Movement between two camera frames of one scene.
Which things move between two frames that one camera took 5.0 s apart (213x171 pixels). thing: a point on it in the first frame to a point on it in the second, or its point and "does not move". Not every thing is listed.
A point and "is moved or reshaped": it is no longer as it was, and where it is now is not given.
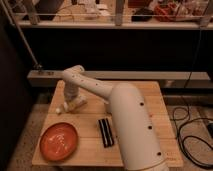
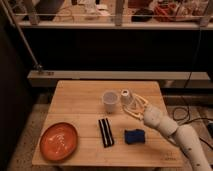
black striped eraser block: (106, 131) does not move
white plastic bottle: (70, 105) is moved or reshaped
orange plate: (58, 141) does not move
